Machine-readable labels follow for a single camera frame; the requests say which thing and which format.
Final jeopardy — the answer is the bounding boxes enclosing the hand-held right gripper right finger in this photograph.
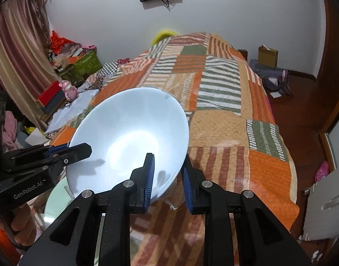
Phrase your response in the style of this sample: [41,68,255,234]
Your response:
[181,154,313,266]

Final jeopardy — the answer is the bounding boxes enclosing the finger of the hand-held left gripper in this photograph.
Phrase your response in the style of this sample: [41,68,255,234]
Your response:
[17,142,93,178]
[3,143,69,162]

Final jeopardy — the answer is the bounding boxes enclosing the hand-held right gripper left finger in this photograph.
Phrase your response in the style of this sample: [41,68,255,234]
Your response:
[18,153,156,266]

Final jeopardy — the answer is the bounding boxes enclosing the green plate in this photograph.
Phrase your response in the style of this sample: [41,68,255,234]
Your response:
[44,177,76,223]

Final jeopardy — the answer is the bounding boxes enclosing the white bowl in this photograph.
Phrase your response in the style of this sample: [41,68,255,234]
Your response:
[65,87,190,204]

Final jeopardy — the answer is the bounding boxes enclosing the person's left forearm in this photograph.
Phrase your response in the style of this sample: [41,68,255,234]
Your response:
[0,222,14,261]

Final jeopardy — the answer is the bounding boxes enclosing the person's left hand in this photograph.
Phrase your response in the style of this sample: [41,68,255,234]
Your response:
[11,203,38,246]

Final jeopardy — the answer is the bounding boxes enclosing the open notebook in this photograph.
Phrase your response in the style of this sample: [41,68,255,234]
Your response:
[25,130,47,147]

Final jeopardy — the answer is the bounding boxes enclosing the light blue cloth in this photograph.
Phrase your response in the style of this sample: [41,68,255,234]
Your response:
[43,89,101,135]

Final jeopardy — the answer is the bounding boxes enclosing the dark grey box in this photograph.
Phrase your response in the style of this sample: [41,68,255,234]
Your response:
[43,93,67,115]

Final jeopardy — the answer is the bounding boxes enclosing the pink scarf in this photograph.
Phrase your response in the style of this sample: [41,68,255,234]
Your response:
[3,111,19,150]

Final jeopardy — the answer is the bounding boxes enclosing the red box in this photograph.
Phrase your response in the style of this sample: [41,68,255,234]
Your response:
[36,81,63,106]

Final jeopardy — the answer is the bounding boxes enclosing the pink plush toy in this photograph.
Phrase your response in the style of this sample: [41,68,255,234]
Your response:
[59,80,78,102]

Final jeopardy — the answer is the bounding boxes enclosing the green storage box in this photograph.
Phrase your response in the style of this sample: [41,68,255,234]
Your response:
[60,50,103,85]

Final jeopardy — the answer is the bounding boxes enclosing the pile of colourful packaging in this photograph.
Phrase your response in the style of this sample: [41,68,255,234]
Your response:
[47,30,98,72]

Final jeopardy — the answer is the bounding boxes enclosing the striped brown curtain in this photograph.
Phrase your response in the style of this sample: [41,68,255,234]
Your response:
[0,0,65,133]

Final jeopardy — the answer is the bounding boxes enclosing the pink slipper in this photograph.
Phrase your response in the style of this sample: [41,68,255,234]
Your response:
[314,161,329,182]

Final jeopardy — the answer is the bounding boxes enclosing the grey backpack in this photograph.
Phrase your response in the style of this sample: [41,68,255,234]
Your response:
[248,59,292,96]

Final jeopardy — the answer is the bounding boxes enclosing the yellow plastic object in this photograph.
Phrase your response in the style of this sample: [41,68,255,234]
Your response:
[153,28,178,45]

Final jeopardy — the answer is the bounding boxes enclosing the brown paper bag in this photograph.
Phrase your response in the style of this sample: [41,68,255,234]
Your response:
[258,45,279,70]

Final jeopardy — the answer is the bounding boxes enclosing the black cables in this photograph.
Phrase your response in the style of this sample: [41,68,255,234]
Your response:
[158,0,177,12]

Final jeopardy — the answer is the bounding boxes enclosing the wooden door frame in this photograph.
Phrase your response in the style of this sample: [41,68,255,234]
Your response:
[315,0,339,172]

